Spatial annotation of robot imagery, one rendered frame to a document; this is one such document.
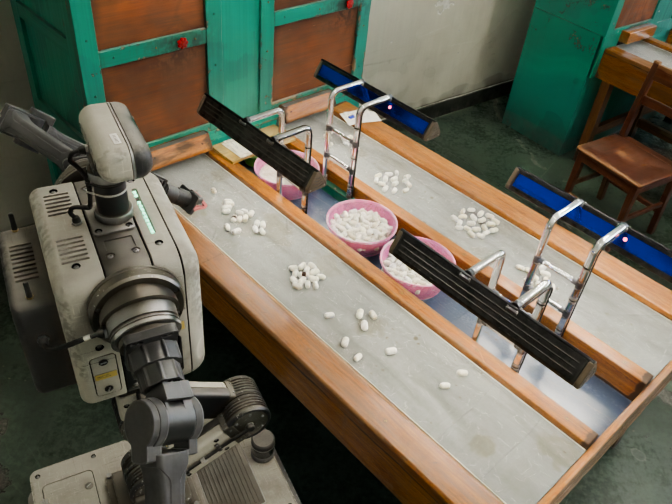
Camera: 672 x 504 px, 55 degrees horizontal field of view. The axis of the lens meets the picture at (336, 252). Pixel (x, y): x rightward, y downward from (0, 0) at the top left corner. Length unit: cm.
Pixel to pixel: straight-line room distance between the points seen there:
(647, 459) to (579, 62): 250
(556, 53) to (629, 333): 262
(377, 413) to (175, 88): 145
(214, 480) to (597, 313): 134
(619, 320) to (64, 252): 176
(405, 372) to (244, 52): 144
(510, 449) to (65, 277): 122
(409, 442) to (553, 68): 329
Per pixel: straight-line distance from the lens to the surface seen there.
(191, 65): 260
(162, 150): 261
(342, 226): 242
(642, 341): 233
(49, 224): 128
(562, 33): 456
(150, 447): 109
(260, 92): 283
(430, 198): 264
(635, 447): 304
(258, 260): 224
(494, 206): 264
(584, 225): 213
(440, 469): 175
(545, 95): 470
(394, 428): 179
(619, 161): 388
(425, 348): 202
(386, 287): 215
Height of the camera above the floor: 221
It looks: 40 degrees down
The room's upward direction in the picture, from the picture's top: 6 degrees clockwise
